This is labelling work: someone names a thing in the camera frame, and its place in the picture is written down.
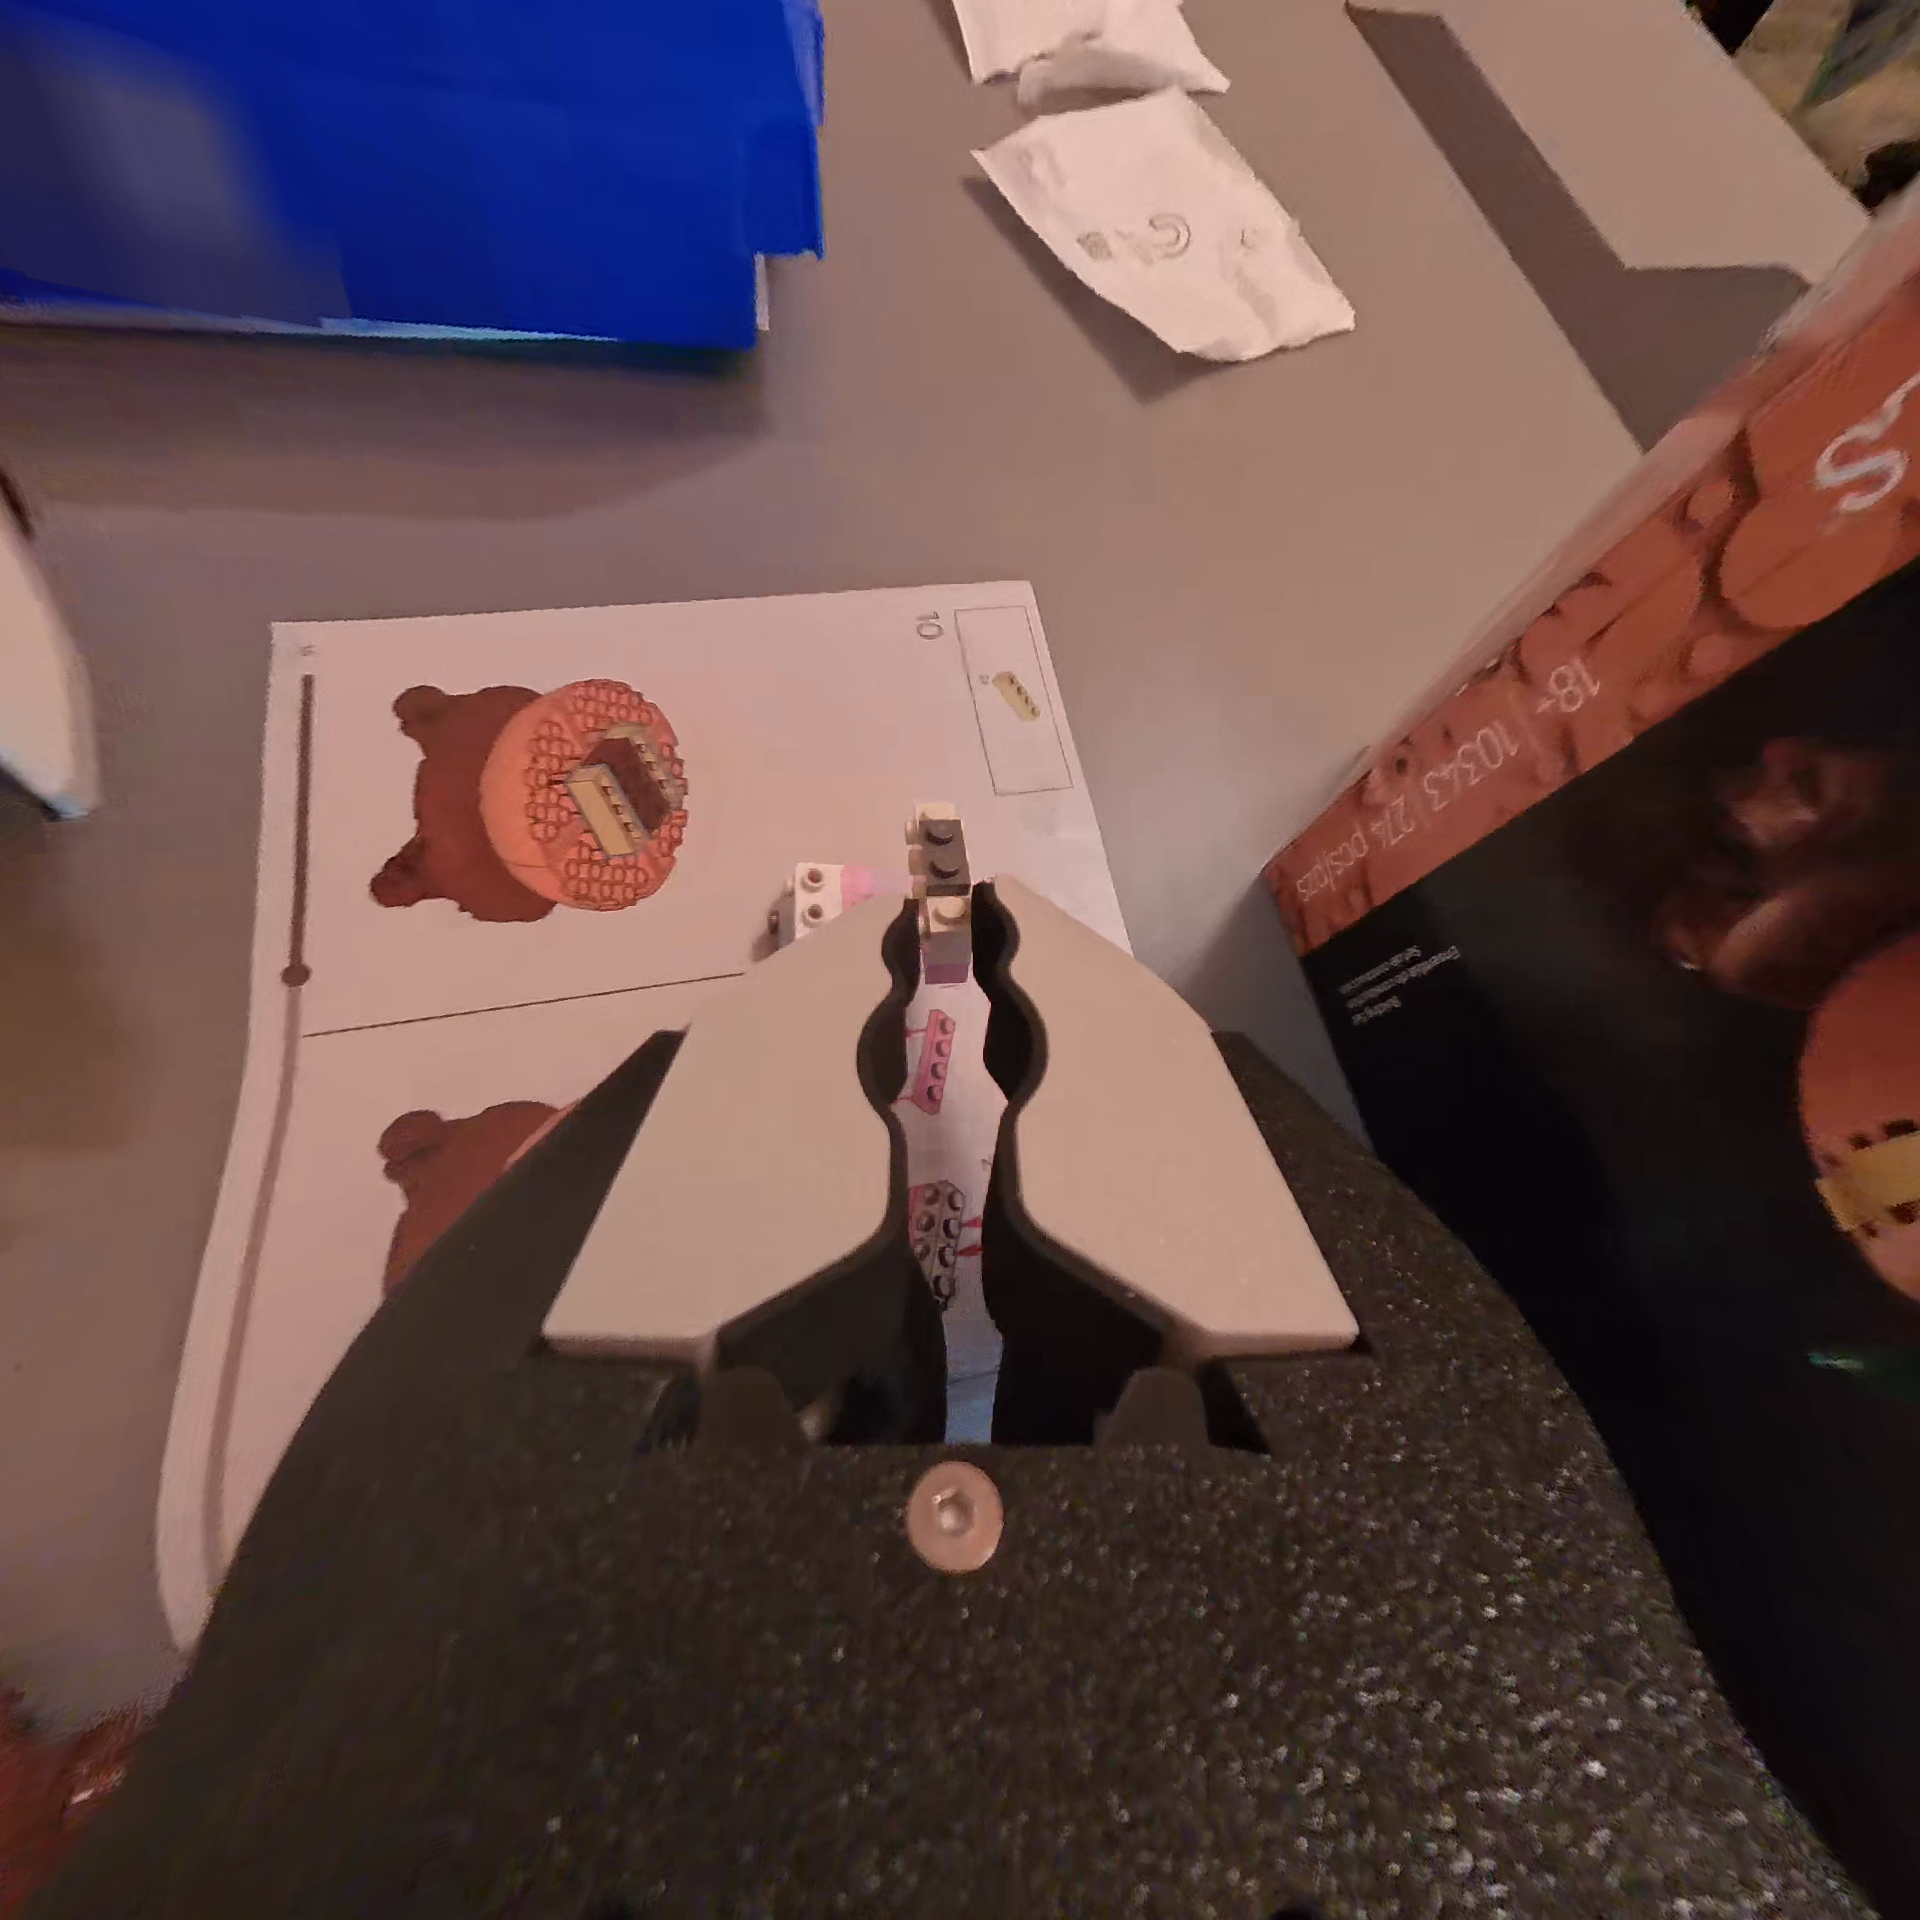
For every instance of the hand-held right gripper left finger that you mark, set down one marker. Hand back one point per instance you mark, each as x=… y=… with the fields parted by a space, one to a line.
x=721 y=1202

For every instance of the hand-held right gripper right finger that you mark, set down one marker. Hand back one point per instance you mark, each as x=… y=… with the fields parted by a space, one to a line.
x=1188 y=1202

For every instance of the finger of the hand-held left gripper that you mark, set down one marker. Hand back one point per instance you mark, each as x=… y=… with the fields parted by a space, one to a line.
x=36 y=690

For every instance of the round orange lego pot build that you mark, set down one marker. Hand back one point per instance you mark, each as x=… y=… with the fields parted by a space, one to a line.
x=47 y=1787

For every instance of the grey desk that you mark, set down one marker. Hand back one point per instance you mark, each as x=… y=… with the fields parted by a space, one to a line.
x=1201 y=541

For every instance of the dark building set box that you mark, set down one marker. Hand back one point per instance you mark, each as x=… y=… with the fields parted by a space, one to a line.
x=1622 y=993

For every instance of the open building instruction booklet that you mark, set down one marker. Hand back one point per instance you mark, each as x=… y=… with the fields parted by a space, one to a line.
x=752 y=661

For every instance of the blue plastic bin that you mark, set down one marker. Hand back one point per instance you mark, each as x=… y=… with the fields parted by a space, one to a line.
x=452 y=152

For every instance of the white paper bag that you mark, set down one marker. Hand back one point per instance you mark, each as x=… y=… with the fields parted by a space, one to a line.
x=1188 y=227
x=1081 y=36

